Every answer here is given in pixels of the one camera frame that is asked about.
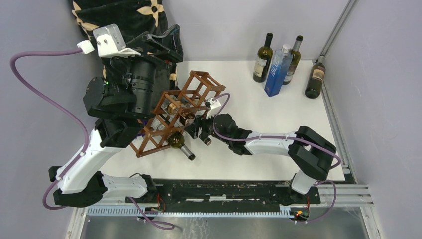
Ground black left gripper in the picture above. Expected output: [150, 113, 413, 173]
[117, 24, 184, 117]

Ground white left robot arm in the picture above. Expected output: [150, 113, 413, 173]
[49, 24, 183, 208]

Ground green wine bottle black cap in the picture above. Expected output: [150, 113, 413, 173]
[253, 33, 273, 83]

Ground brown wooden wine rack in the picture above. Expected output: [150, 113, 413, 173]
[130, 71, 226, 158]

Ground grey slotted cable duct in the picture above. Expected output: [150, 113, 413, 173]
[87, 205, 294, 219]

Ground tall clear glass bottle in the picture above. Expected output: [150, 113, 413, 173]
[150, 117, 170, 131]

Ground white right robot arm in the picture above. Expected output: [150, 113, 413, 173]
[185, 114, 336, 203]

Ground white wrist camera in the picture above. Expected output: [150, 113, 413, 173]
[205, 98, 222, 120]
[93, 24, 141, 58]

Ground grey aluminium wall rail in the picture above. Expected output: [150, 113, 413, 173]
[319, 0, 359, 56]

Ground blue square vodka bottle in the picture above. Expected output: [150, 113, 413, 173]
[264, 44, 293, 97]

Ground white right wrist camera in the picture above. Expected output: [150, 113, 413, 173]
[205, 98, 222, 120]

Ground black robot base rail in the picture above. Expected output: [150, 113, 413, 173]
[135, 179, 321, 213]

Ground clear liquor bottle black cap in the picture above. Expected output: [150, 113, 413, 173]
[162, 103, 199, 127]

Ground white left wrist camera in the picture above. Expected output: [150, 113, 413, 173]
[93, 24, 141, 58]

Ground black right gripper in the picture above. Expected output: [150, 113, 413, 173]
[185, 108, 231, 145]

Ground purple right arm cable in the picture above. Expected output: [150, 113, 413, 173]
[211, 93, 342, 223]

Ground black floral plush blanket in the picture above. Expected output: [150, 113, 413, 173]
[68, 0, 179, 90]

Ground green wine bottle grey cap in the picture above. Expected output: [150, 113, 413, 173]
[283, 35, 303, 85]

